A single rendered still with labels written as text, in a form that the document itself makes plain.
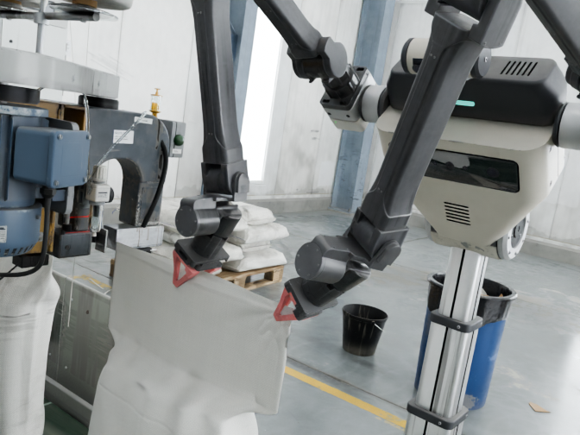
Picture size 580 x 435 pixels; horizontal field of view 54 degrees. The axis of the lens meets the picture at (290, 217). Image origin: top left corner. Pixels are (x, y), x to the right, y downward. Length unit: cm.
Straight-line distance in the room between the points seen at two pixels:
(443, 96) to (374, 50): 914
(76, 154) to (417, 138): 55
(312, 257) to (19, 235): 48
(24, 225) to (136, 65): 555
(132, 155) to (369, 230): 69
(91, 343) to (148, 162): 81
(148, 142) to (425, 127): 79
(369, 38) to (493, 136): 881
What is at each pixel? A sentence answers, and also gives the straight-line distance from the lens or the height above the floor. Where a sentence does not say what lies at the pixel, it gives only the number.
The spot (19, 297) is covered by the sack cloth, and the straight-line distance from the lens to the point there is 162.
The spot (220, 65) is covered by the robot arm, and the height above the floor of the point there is 145.
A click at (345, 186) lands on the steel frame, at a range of 992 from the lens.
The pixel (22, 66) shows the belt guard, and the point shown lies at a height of 139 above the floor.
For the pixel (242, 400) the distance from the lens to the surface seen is 113.
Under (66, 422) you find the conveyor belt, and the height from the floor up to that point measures 38.
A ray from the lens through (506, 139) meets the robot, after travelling 123.
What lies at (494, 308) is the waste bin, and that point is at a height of 59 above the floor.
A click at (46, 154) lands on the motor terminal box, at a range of 96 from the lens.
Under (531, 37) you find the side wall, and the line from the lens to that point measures 930.
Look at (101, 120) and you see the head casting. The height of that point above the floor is 131.
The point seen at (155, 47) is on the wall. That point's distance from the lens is 669.
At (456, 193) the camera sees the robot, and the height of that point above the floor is 127.
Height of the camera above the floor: 137
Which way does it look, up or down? 9 degrees down
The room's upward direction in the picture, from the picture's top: 8 degrees clockwise
